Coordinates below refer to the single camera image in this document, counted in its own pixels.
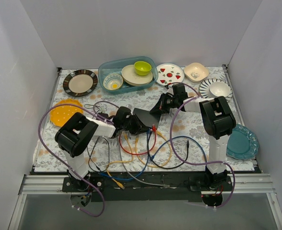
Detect blue patterned small bowl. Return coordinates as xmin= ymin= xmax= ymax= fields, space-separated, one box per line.
xmin=103 ymin=73 xmax=124 ymax=91

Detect beige plate stack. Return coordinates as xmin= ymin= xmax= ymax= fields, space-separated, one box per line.
xmin=121 ymin=65 xmax=153 ymax=86

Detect yellow dotted plate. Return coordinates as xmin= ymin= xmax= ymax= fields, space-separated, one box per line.
xmin=50 ymin=99 xmax=83 ymax=127

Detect floral table mat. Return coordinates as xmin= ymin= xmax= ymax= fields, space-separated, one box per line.
xmin=34 ymin=66 xmax=256 ymax=173

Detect white plate red shapes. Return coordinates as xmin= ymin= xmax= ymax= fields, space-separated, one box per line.
xmin=156 ymin=63 xmax=185 ymax=86

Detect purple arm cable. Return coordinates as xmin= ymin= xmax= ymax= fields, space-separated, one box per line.
xmin=37 ymin=100 xmax=117 ymax=218
xmin=166 ymin=82 xmax=235 ymax=209

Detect yellow ethernet cable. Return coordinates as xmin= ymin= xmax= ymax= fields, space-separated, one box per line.
xmin=106 ymin=133 xmax=134 ymax=190
xmin=134 ymin=130 xmax=173 ymax=168

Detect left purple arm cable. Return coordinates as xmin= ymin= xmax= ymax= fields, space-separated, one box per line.
xmin=37 ymin=100 xmax=117 ymax=218

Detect brown rimmed plate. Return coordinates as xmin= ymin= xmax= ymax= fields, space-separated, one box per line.
xmin=62 ymin=69 xmax=98 ymax=97

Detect white bowl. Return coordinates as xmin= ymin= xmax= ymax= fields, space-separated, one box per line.
xmin=209 ymin=81 xmax=233 ymax=101

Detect grey ethernet cable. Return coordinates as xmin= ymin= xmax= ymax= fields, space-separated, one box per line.
xmin=118 ymin=135 xmax=172 ymax=188

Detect black ethernet cable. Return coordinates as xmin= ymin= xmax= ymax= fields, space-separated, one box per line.
xmin=147 ymin=130 xmax=190 ymax=170

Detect black power cable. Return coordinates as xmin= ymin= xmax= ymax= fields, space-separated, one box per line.
xmin=84 ymin=103 xmax=110 ymax=172

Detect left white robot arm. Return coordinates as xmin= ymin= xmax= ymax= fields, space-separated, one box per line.
xmin=55 ymin=106 xmax=150 ymax=192

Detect red ethernet cable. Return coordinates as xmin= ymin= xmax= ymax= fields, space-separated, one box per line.
xmin=118 ymin=124 xmax=157 ymax=156

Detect aluminium frame rail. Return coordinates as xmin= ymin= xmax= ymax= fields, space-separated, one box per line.
xmin=9 ymin=173 xmax=282 ymax=230

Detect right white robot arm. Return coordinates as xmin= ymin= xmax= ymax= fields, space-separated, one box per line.
xmin=150 ymin=83 xmax=236 ymax=190

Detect blue ethernet cable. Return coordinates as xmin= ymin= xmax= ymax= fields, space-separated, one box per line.
xmin=100 ymin=130 xmax=208 ymax=182

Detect teal plastic basin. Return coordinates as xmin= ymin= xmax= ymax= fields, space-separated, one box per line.
xmin=98 ymin=56 xmax=158 ymax=94

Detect lime green bowl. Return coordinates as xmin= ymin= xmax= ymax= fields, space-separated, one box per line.
xmin=134 ymin=61 xmax=152 ymax=76

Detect teal scalloped plate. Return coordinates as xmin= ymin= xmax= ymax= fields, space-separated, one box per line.
xmin=226 ymin=124 xmax=259 ymax=160

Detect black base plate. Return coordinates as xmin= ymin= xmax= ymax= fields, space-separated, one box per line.
xmin=61 ymin=171 xmax=234 ymax=202

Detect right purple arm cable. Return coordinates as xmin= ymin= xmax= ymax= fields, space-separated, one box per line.
xmin=166 ymin=82 xmax=235 ymax=209

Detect beige square panda bowl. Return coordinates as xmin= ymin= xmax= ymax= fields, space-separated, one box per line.
xmin=183 ymin=62 xmax=209 ymax=83

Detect black network switch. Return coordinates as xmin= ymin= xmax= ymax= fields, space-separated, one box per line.
xmin=133 ymin=108 xmax=161 ymax=128

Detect blue striped plate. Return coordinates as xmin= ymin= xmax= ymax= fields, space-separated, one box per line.
xmin=199 ymin=78 xmax=230 ymax=98

